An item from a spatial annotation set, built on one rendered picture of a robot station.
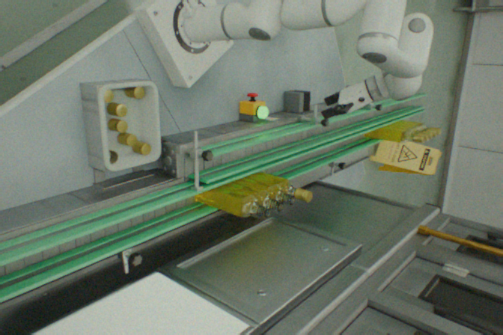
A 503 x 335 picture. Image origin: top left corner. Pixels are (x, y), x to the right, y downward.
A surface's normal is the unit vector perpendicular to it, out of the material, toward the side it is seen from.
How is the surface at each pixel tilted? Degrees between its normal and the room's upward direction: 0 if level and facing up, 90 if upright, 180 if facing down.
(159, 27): 5
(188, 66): 5
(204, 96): 0
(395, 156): 76
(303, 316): 90
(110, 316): 90
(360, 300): 90
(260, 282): 90
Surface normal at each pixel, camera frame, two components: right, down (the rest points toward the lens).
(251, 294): 0.01, -0.96
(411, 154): -0.32, -0.25
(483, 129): -0.65, 0.22
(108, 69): 0.76, 0.20
